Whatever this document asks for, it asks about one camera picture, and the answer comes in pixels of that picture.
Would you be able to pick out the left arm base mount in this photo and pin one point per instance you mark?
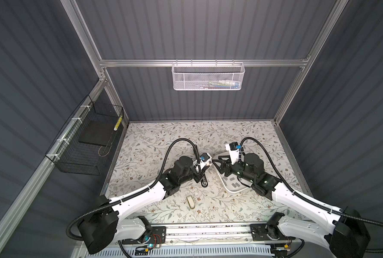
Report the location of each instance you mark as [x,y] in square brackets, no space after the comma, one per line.
[155,235]

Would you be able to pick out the white wire wall basket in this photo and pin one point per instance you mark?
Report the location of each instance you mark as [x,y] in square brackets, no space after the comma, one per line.
[207,76]

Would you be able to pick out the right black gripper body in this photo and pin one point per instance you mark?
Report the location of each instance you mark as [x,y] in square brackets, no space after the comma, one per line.
[237,169]

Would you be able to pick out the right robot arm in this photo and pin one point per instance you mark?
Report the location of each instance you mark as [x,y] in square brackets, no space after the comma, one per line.
[344,237]

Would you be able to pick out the white vent strip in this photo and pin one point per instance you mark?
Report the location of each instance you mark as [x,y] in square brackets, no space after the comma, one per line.
[199,251]

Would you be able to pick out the white plastic tray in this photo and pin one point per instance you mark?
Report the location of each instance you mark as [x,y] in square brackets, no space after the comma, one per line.
[232,183]

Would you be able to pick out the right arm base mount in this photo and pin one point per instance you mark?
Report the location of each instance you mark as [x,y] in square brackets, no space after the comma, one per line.
[264,232]

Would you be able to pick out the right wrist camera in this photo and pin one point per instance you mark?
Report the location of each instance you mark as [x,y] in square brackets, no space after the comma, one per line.
[235,152]

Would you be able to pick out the yellow marker pen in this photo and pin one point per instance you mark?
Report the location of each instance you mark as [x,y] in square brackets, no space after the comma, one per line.
[118,123]

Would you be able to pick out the black wire side basket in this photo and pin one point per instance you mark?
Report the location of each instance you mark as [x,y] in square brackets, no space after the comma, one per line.
[70,156]

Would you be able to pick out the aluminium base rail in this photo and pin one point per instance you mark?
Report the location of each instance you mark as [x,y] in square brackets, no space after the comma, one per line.
[211,233]

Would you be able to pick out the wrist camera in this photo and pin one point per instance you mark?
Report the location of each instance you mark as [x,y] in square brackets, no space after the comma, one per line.
[235,152]
[205,161]

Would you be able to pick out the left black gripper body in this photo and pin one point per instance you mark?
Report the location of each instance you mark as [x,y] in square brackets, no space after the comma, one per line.
[198,178]

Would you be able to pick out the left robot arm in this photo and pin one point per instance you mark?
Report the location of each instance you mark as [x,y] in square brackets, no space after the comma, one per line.
[113,223]

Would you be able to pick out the black foam pad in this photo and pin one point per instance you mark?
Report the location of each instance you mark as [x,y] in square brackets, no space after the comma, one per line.
[98,134]

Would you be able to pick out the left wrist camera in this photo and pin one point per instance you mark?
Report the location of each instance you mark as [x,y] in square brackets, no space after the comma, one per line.
[205,161]

